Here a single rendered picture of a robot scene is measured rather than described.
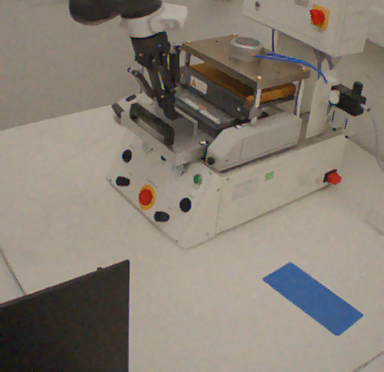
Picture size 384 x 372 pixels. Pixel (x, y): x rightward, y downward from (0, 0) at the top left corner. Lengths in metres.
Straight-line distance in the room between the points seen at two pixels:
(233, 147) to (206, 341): 0.42
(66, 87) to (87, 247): 1.60
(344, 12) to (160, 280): 0.74
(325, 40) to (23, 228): 0.84
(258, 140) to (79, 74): 1.65
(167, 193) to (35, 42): 1.48
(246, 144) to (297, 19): 0.36
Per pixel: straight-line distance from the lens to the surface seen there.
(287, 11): 1.45
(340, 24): 1.36
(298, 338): 1.16
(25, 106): 2.77
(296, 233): 1.42
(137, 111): 1.31
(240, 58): 1.36
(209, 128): 1.30
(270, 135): 1.31
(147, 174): 1.40
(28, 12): 2.60
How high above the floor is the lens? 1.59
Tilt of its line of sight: 33 degrees down
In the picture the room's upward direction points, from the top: 6 degrees clockwise
